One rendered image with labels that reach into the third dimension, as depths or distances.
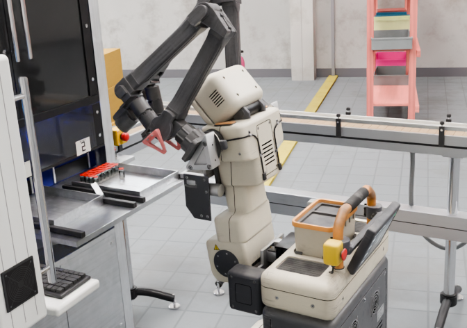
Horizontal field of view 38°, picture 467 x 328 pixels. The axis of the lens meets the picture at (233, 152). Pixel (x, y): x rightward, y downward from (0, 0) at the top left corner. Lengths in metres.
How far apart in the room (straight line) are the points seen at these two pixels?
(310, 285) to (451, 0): 7.29
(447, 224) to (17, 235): 2.03
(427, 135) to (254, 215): 1.06
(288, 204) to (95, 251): 1.04
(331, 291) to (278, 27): 7.46
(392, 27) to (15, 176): 5.73
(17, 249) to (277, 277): 0.77
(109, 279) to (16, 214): 1.32
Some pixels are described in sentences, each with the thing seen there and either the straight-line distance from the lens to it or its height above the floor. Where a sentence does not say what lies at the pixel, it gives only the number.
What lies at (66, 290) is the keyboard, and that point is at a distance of 2.14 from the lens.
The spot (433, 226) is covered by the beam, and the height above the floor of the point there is 0.49.
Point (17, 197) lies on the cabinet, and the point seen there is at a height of 1.18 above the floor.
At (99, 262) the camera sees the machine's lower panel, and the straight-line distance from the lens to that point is 3.07.
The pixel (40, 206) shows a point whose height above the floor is 1.12.
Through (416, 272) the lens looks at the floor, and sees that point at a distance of 3.94.
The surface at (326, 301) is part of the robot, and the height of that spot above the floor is 0.76.
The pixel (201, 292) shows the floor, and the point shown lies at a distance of 3.75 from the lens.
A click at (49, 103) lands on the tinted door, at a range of 2.73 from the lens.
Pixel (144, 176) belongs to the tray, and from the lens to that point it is 2.85.
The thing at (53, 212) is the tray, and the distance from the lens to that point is 2.58.
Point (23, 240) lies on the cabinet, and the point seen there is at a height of 1.06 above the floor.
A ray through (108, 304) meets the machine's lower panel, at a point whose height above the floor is 0.27.
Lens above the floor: 1.78
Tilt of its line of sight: 17 degrees down
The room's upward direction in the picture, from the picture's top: 3 degrees counter-clockwise
